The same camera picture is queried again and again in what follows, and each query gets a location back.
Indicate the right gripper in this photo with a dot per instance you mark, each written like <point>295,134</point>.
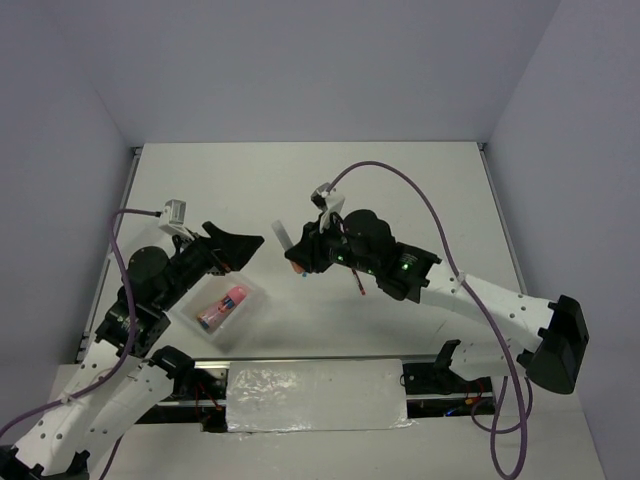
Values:
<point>309,250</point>

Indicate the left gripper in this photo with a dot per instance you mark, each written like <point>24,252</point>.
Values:
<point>229,252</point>

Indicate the orange highlighter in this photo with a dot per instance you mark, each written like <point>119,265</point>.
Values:
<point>286,243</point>

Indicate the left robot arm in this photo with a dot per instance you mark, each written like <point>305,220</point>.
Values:
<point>123,375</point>

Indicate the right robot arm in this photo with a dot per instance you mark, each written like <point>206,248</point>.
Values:
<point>544,339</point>

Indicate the pink highlighter in container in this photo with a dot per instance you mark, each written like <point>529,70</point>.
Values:
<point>232,299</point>

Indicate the red pen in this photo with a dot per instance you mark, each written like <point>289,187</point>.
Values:
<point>358,282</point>

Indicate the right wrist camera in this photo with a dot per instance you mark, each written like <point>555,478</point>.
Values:
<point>329,201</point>

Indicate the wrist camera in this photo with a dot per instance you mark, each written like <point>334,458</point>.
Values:
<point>172,217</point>
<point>329,201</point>

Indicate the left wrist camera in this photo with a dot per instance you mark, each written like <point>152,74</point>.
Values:
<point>172,217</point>

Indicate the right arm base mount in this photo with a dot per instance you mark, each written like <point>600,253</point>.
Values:
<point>433,392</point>

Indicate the right table rail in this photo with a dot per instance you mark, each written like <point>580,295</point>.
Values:
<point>508,238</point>

